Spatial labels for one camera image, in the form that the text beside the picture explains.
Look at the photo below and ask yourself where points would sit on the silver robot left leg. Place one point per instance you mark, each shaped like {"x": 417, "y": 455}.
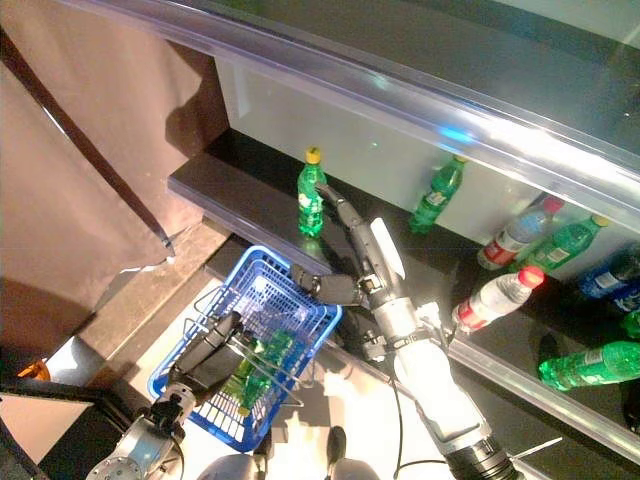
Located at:
{"x": 230, "y": 467}

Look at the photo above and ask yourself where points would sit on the silver robot leg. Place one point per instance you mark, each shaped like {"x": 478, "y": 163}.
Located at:
{"x": 230, "y": 467}
{"x": 340, "y": 450}

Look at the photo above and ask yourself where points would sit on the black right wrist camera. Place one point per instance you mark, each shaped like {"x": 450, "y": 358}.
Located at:
{"x": 372, "y": 345}

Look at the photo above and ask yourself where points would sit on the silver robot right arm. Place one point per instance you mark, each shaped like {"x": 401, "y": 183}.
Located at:
{"x": 430, "y": 380}

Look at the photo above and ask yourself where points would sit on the blue label Pepsi bottle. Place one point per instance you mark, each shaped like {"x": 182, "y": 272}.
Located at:
{"x": 607, "y": 282}

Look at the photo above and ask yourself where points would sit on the silver robot right leg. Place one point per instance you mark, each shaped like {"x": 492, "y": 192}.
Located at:
{"x": 340, "y": 450}

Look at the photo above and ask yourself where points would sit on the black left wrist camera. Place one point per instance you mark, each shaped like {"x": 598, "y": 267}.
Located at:
{"x": 167, "y": 407}

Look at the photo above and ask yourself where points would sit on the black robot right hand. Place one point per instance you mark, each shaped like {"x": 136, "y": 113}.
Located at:
{"x": 375, "y": 255}

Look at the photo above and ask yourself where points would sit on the black framed side cabinet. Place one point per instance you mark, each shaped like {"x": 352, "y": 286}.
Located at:
{"x": 45, "y": 420}

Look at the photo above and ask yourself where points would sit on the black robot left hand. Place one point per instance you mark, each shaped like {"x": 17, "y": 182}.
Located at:
{"x": 215, "y": 360}

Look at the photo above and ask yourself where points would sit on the grey brown fabric curtain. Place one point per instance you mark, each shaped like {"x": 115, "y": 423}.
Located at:
{"x": 75, "y": 175}

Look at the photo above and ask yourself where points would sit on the blue plastic shopping basket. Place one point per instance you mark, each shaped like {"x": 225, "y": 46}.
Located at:
{"x": 240, "y": 442}

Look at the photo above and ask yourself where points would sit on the small orange object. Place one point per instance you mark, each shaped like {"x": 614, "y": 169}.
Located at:
{"x": 32, "y": 371}

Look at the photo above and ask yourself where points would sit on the clear water bottle red label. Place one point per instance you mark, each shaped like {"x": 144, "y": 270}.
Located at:
{"x": 510, "y": 242}
{"x": 490, "y": 300}

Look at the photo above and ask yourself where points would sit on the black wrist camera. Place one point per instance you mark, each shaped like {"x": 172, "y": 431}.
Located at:
{"x": 167, "y": 407}
{"x": 372, "y": 345}

